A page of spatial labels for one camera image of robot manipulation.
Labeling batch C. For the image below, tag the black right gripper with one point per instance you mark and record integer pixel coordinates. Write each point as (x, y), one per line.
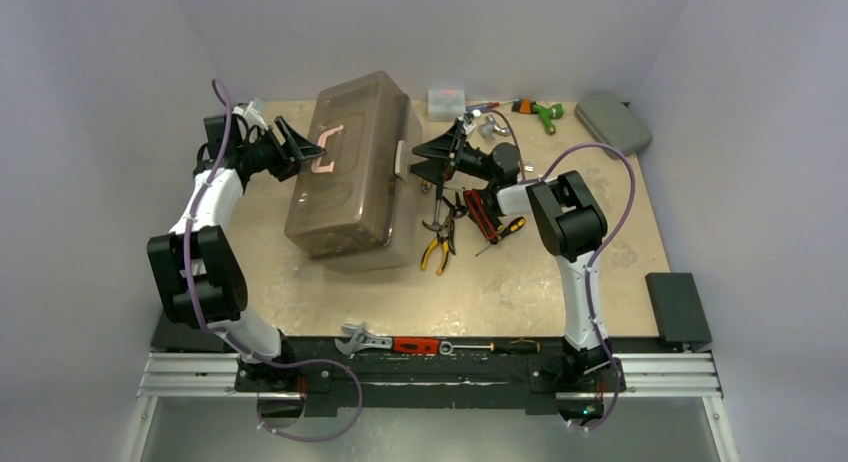
(452, 153)

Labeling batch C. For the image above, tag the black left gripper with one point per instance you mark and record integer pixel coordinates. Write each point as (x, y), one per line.
(296, 152)

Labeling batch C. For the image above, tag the yellow black pliers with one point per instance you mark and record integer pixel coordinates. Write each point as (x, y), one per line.
(443, 242)

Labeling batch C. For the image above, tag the beige plastic tool box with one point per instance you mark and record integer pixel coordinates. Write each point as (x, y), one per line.
(354, 208)

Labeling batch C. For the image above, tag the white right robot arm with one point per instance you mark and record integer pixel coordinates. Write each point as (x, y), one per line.
(571, 225)

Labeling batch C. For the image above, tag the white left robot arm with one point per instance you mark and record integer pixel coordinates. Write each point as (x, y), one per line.
(198, 278)

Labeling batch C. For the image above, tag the red black folding tool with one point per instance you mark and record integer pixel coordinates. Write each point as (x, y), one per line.
(482, 214)

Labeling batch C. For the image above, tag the clear plastic screw box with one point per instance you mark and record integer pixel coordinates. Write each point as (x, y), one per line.
(445, 105)

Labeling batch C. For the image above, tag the black grey pruning shears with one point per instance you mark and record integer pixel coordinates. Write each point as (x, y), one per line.
(456, 207)

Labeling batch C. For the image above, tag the red blue small screwdriver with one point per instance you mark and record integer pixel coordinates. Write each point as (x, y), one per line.
(486, 106)

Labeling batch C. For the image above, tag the green orange spray nozzle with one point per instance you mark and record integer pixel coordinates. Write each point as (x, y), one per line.
(546, 114)

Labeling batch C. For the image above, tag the yellow black screwdriver large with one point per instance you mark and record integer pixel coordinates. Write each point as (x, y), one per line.
(503, 232)

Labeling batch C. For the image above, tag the grey sharpening stone block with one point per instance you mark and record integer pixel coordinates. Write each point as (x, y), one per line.
(611, 123)

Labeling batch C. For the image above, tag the black orange screwdriver on base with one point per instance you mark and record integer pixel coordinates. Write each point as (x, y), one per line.
(516, 347)

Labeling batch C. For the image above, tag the black left corner block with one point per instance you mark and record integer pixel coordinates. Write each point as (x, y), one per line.
(170, 337)

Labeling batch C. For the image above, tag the black corner block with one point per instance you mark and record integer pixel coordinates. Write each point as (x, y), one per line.
(170, 337)
(678, 311)

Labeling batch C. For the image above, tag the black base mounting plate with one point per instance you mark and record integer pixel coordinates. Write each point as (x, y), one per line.
(467, 379)

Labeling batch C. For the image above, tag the black right corner block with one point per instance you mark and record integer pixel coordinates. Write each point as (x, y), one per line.
(678, 311)

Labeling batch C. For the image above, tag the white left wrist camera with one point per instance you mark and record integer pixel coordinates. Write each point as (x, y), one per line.
(252, 113)

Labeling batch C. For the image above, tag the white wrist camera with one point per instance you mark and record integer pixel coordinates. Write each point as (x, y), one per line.
(252, 113)
(469, 121)

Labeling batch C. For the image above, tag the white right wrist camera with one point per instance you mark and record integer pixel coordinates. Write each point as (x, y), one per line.
(469, 121)

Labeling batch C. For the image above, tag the small black handled hammer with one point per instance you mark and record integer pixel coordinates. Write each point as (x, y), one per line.
(435, 224)

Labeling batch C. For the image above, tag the red handled adjustable wrench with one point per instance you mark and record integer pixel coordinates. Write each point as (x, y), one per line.
(360, 339)

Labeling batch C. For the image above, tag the aluminium frame rail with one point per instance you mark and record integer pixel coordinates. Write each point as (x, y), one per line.
(214, 375)

